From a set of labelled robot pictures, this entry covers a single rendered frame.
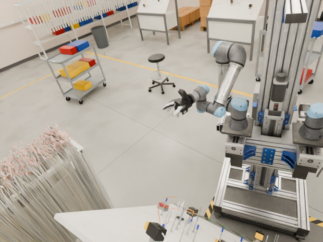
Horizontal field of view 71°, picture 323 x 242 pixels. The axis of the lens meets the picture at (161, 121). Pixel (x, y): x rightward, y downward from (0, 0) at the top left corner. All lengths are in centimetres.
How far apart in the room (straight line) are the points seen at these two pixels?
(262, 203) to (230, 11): 425
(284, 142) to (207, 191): 126
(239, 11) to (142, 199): 434
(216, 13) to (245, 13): 69
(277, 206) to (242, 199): 31
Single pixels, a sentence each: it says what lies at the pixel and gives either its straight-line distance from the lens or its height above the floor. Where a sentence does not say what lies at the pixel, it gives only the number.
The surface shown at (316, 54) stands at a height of 56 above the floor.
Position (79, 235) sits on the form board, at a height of 168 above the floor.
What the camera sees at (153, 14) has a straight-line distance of 714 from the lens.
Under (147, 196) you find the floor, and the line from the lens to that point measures 293.
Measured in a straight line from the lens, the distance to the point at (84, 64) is 509.
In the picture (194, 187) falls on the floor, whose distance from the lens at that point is 291.
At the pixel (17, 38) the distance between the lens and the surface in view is 903.
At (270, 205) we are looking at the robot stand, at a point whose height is 21.
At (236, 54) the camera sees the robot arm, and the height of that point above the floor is 176.
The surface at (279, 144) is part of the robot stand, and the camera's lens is 191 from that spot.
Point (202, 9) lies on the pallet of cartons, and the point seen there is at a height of 63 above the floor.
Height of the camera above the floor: 238
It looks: 38 degrees down
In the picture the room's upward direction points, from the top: 11 degrees counter-clockwise
